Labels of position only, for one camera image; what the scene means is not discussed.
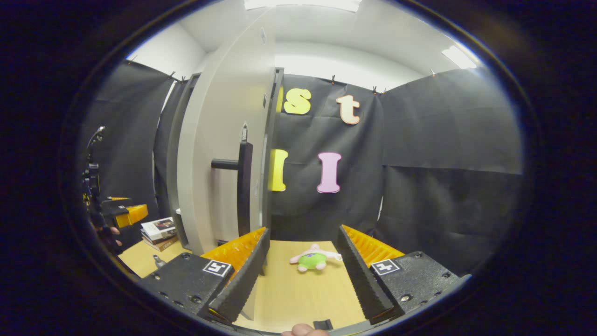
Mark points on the stack of books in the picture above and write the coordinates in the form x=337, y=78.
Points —
x=159, y=231

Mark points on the black backdrop cloth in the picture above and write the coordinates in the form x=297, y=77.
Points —
x=443, y=186

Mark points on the silver aluminium bottle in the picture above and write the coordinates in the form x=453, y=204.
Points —
x=159, y=260

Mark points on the beige cabinet door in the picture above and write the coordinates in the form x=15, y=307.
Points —
x=224, y=116

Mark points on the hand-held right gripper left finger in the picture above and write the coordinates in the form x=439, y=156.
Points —
x=245, y=280

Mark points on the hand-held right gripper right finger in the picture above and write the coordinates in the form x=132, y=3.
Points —
x=364, y=280

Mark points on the pink and green plush toy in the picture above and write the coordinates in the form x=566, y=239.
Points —
x=312, y=260

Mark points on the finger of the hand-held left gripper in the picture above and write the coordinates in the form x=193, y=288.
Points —
x=117, y=201
x=133, y=215

